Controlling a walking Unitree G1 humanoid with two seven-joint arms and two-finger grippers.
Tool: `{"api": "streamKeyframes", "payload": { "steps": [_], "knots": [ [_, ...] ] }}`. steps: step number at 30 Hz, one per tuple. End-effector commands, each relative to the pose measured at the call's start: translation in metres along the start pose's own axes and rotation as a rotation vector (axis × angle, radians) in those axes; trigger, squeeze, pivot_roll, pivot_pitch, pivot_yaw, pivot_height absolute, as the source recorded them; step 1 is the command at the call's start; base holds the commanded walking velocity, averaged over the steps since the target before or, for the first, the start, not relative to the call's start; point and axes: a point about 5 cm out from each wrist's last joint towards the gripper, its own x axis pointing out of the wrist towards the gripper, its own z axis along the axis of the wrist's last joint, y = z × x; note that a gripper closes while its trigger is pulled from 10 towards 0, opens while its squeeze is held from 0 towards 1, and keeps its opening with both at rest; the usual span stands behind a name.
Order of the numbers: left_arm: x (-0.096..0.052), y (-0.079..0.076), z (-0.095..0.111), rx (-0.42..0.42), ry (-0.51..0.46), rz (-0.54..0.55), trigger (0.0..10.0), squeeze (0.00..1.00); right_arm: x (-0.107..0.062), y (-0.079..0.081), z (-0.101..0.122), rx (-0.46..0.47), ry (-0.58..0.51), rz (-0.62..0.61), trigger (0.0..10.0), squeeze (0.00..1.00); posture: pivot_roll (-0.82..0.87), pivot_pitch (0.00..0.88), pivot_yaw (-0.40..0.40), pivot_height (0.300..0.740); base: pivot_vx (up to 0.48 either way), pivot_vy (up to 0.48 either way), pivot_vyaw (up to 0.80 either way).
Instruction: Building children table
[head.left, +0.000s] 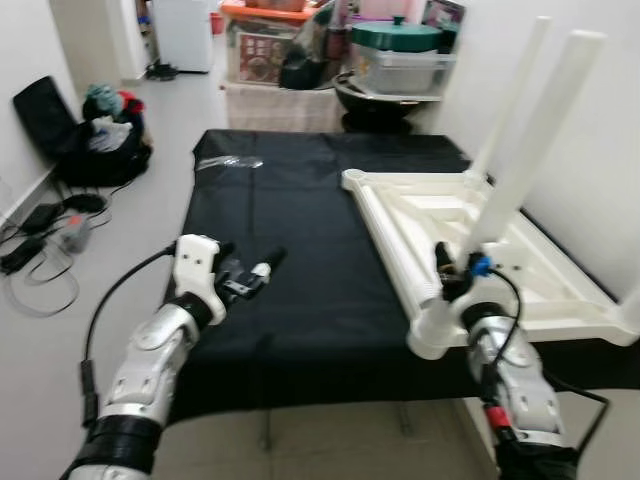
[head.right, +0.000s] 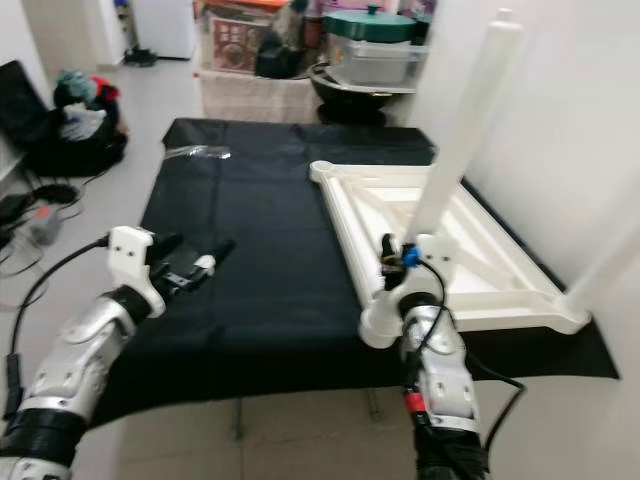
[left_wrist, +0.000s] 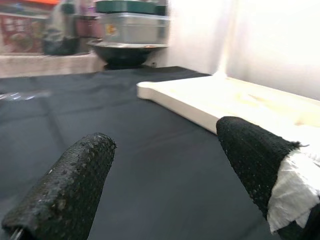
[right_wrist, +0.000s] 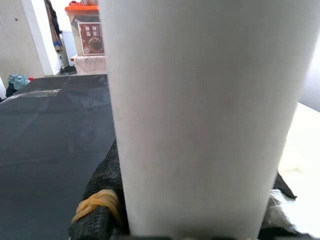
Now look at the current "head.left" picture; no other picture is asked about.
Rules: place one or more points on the white plastic bag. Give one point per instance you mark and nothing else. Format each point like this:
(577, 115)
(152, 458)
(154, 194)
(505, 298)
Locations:
(110, 135)

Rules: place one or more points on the grey electrical box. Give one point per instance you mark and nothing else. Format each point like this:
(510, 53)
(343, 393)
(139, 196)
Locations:
(72, 235)

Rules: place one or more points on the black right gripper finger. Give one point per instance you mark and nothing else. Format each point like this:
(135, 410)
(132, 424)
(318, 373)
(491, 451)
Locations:
(446, 268)

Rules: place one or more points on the purple picture box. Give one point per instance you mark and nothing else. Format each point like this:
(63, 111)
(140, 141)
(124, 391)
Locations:
(443, 15)

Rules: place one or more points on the clear plastic storage container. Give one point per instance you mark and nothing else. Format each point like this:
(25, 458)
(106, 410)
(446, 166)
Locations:
(400, 72)

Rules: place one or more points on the shiny black bag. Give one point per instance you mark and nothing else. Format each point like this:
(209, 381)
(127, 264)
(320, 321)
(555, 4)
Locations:
(305, 60)

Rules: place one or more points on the green round pot lid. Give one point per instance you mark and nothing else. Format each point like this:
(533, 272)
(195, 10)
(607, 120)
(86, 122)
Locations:
(397, 35)

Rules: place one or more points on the black wifi router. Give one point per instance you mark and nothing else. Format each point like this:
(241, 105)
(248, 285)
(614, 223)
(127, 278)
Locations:
(85, 203)

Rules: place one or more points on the black power strip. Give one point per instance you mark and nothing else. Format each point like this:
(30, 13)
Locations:
(20, 255)

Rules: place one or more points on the black fan base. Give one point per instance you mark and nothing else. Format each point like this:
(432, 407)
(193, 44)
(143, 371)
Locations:
(160, 72)

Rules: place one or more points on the black open suitcase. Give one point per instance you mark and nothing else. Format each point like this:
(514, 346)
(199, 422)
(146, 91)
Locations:
(45, 120)

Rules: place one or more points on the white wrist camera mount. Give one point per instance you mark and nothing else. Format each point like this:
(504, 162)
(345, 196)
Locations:
(510, 268)
(197, 265)

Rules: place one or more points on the white plastic children table top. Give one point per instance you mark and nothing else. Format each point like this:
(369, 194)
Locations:
(560, 290)

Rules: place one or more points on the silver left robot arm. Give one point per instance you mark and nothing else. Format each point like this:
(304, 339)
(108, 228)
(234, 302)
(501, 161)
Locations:
(150, 360)

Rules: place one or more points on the red bucket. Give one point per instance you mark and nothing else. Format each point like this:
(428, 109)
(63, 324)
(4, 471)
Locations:
(215, 22)

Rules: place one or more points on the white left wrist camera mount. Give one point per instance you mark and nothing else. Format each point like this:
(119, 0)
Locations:
(197, 265)

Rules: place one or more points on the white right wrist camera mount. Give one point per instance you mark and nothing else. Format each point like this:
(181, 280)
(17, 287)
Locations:
(510, 268)

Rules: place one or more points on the white cabinet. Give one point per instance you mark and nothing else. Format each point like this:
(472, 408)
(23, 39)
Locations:
(183, 35)

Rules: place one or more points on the black round wok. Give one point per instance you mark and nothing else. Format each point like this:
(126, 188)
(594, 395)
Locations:
(375, 105)

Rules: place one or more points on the beige cloth covered table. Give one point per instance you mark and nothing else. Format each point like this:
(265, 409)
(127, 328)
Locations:
(280, 108)

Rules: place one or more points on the clear plastic bag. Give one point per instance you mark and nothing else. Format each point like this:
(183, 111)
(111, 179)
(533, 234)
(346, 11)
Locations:
(228, 162)

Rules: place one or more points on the black power adapter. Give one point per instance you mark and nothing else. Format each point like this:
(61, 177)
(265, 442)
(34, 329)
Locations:
(40, 218)

